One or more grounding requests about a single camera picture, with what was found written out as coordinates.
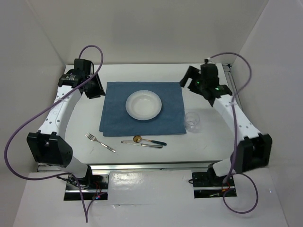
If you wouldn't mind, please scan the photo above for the blue cloth napkin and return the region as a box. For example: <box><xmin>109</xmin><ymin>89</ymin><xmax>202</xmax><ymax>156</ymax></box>
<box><xmin>99</xmin><ymin>82</ymin><xmax>186</xmax><ymax>137</ymax></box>

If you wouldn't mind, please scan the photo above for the clear glass bowl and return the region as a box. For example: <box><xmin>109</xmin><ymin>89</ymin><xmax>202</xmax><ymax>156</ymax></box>
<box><xmin>125</xmin><ymin>90</ymin><xmax>162</xmax><ymax>121</ymax></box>

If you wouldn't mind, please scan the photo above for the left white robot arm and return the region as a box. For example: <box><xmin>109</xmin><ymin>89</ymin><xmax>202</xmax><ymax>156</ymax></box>
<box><xmin>27</xmin><ymin>59</ymin><xmax>105</xmax><ymax>189</ymax></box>

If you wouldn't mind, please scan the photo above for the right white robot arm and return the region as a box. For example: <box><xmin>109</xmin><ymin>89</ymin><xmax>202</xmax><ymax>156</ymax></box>
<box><xmin>179</xmin><ymin>61</ymin><xmax>272</xmax><ymax>185</ymax></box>

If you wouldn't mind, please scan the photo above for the clear plastic cup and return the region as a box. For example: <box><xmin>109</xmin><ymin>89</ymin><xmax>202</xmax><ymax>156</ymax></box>
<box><xmin>184</xmin><ymin>112</ymin><xmax>200</xmax><ymax>132</ymax></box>

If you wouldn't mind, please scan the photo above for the silver fork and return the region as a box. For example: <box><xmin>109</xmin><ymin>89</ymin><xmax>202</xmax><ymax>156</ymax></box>
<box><xmin>85</xmin><ymin>133</ymin><xmax>116</xmax><ymax>153</ymax></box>

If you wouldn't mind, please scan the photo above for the silver table knife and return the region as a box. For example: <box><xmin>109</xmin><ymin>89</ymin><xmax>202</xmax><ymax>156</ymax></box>
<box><xmin>121</xmin><ymin>140</ymin><xmax>163</xmax><ymax>148</ymax></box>

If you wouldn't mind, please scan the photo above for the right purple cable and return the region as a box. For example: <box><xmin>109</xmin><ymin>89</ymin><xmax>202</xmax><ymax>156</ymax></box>
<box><xmin>205</xmin><ymin>52</ymin><xmax>259</xmax><ymax>214</ymax></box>

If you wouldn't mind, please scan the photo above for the purple cable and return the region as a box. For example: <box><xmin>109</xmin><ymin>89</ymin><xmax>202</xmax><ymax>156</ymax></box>
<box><xmin>205</xmin><ymin>52</ymin><xmax>259</xmax><ymax>214</ymax></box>
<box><xmin>3</xmin><ymin>45</ymin><xmax>104</xmax><ymax>223</ymax></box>

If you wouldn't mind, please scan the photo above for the gold spoon teal handle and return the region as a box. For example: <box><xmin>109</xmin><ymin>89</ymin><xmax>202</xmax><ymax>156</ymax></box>
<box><xmin>133</xmin><ymin>135</ymin><xmax>167</xmax><ymax>146</ymax></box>

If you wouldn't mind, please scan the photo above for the aluminium front rail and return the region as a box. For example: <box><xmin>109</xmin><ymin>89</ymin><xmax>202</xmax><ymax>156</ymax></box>
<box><xmin>37</xmin><ymin>160</ymin><xmax>211</xmax><ymax>173</ymax></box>

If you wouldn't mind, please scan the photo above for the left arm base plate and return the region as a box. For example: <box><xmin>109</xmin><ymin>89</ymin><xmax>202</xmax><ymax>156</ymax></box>
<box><xmin>57</xmin><ymin>172</ymin><xmax>109</xmax><ymax>201</ymax></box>

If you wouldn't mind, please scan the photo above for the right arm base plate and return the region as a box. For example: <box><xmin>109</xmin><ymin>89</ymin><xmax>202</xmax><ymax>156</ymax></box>
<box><xmin>188</xmin><ymin>172</ymin><xmax>237</xmax><ymax>199</ymax></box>

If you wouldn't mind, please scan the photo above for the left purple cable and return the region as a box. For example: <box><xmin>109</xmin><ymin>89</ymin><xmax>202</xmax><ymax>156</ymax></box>
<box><xmin>3</xmin><ymin>45</ymin><xmax>104</xmax><ymax>223</ymax></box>

